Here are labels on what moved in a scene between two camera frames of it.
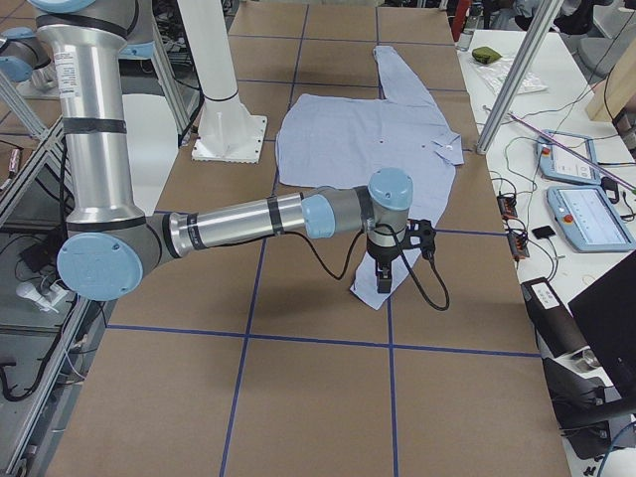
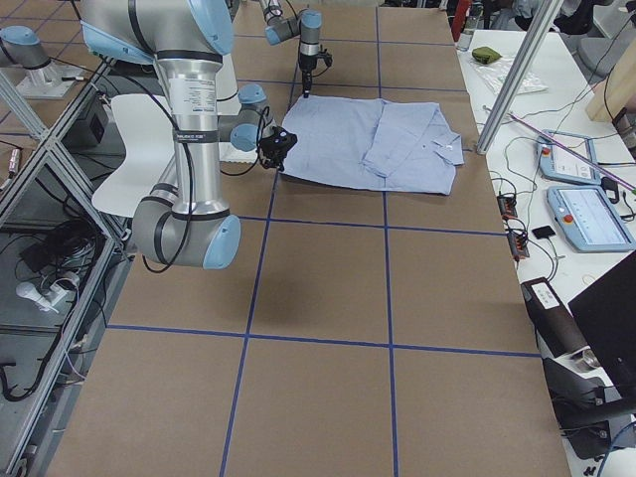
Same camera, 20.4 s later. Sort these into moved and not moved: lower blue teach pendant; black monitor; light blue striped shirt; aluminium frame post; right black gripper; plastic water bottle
Moved: light blue striped shirt; right black gripper
Not moved: lower blue teach pendant; aluminium frame post; plastic water bottle; black monitor
